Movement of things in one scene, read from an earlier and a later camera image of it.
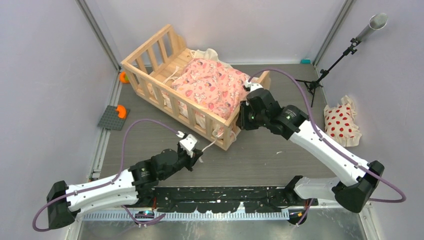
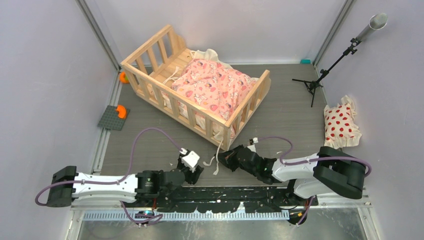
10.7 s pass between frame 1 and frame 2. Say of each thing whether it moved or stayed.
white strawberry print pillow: stayed
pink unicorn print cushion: stayed
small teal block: stayed
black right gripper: moved
